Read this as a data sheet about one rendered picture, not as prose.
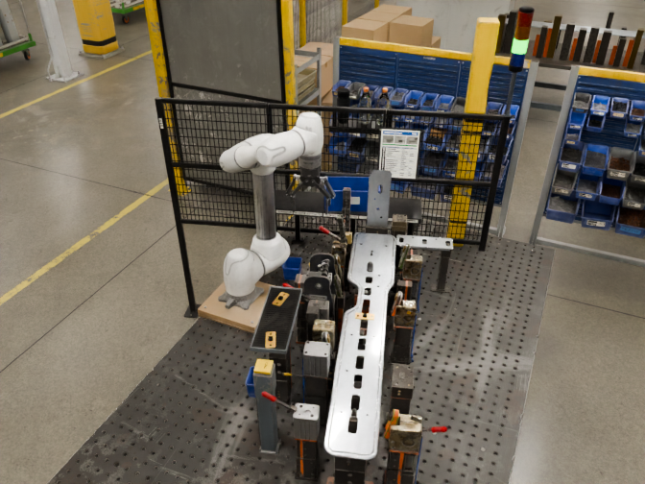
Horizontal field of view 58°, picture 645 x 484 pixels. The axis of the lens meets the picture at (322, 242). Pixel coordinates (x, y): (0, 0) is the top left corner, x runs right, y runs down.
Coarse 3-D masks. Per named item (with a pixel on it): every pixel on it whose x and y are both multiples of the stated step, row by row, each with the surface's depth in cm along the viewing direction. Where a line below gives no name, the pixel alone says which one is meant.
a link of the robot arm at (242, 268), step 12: (240, 252) 293; (252, 252) 300; (228, 264) 290; (240, 264) 289; (252, 264) 294; (228, 276) 292; (240, 276) 290; (252, 276) 296; (228, 288) 297; (240, 288) 294; (252, 288) 300
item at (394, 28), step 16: (368, 16) 674; (384, 16) 674; (400, 16) 674; (416, 16) 674; (352, 32) 637; (368, 32) 629; (384, 32) 651; (400, 32) 653; (416, 32) 645; (432, 32) 674
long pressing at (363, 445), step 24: (360, 240) 304; (384, 240) 304; (360, 264) 287; (384, 264) 287; (360, 288) 271; (384, 288) 271; (360, 312) 257; (384, 312) 258; (360, 336) 245; (384, 336) 245; (336, 360) 234; (336, 384) 223; (336, 408) 214; (360, 408) 214; (336, 432) 205; (360, 432) 205; (336, 456) 198; (360, 456) 197
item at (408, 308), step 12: (396, 312) 256; (408, 312) 255; (396, 324) 260; (408, 324) 259; (396, 336) 264; (408, 336) 263; (396, 348) 268; (408, 348) 267; (396, 360) 272; (408, 360) 271
